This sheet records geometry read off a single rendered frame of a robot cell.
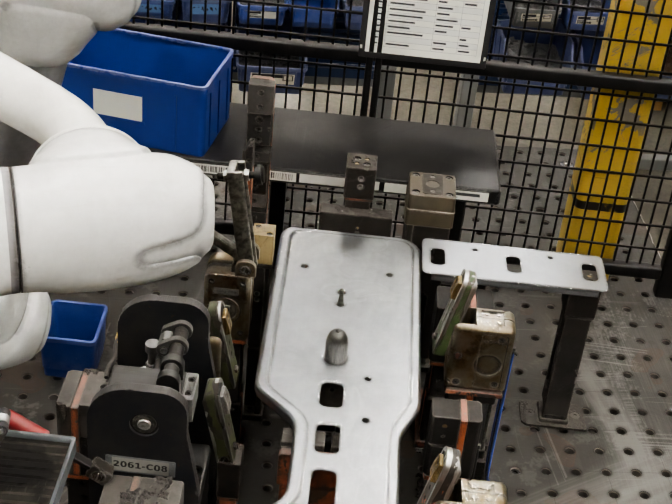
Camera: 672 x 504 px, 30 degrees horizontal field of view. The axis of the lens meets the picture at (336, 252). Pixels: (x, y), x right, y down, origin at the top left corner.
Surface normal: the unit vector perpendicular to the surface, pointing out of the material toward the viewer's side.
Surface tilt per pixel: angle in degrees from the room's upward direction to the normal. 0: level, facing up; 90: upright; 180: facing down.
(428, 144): 0
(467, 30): 90
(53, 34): 107
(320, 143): 0
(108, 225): 60
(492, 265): 0
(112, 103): 90
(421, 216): 89
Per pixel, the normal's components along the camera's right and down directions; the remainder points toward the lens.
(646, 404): 0.08, -0.83
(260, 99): -0.06, 0.55
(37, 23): 0.18, 0.77
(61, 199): 0.18, -0.32
